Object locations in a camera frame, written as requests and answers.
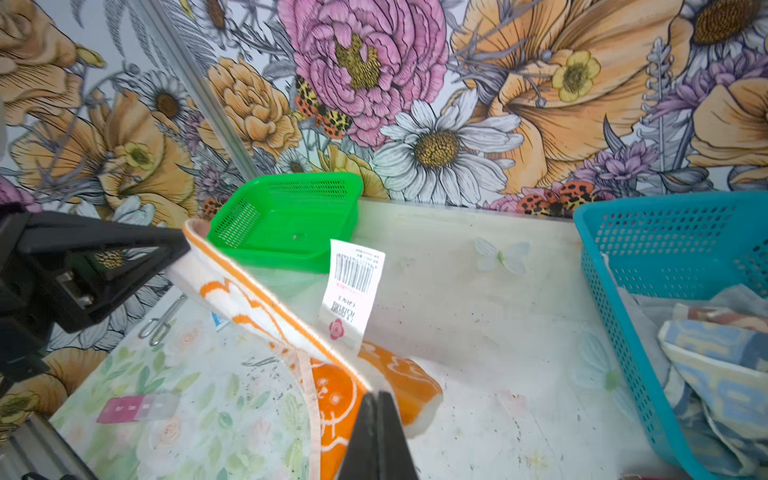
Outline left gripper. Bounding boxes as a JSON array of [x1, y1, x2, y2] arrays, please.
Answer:
[[1, 203, 189, 389]]

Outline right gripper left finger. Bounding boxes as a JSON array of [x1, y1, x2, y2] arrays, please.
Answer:
[[336, 393, 379, 480]]

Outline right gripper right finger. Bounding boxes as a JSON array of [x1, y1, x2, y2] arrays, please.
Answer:
[[376, 391, 418, 480]]

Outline orange white patterned towel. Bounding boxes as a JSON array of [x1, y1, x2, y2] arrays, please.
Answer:
[[168, 218, 443, 479]]

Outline metal tongs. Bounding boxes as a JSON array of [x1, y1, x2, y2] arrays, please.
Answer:
[[138, 294, 187, 347]]

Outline small blue white packet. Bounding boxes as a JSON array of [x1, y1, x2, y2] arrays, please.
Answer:
[[211, 312, 231, 332]]

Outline pink clear plastic strip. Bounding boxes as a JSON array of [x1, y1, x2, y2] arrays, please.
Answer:
[[96, 392, 179, 424]]

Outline green plastic basket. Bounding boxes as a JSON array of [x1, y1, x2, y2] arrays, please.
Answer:
[[207, 172, 363, 274]]

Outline grey blue towel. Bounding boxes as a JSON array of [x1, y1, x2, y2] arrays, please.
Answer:
[[619, 284, 767, 479]]

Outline teal plastic basket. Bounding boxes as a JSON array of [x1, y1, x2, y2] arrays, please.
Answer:
[[574, 191, 767, 479]]

